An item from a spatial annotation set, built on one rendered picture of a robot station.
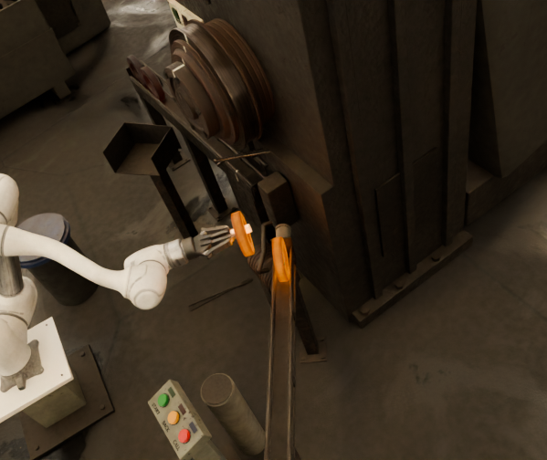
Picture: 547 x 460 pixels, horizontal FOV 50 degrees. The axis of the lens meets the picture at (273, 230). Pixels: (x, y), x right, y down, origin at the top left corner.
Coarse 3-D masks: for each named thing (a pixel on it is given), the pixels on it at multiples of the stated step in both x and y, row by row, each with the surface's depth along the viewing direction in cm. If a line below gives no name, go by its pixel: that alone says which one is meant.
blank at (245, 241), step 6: (234, 216) 194; (240, 216) 194; (234, 222) 192; (240, 222) 192; (234, 228) 191; (240, 228) 191; (240, 234) 191; (246, 234) 192; (240, 240) 191; (246, 240) 191; (240, 246) 192; (246, 246) 192; (252, 246) 199; (246, 252) 194; (252, 252) 195
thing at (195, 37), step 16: (176, 32) 193; (192, 32) 189; (208, 48) 184; (208, 64) 184; (224, 64) 184; (224, 80) 183; (240, 80) 186; (240, 96) 187; (240, 112) 189; (240, 128) 195; (256, 128) 199; (240, 144) 206
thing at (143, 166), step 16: (128, 128) 274; (144, 128) 269; (160, 128) 265; (112, 144) 266; (128, 144) 276; (144, 144) 278; (160, 144) 256; (176, 144) 268; (112, 160) 268; (128, 160) 274; (144, 160) 270; (160, 160) 257; (160, 176) 260; (160, 192) 284; (176, 192) 288; (176, 208) 291; (176, 224) 303; (192, 224) 307
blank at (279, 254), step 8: (272, 240) 200; (280, 240) 199; (272, 248) 197; (280, 248) 197; (280, 256) 196; (280, 264) 196; (288, 264) 208; (280, 272) 197; (288, 272) 204; (280, 280) 200; (288, 280) 202
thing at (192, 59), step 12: (180, 48) 194; (192, 48) 188; (180, 60) 195; (192, 60) 189; (204, 60) 186; (192, 72) 191; (204, 72) 187; (204, 84) 188; (216, 84) 186; (216, 96) 189; (216, 108) 191; (228, 108) 189; (228, 120) 195; (228, 132) 201
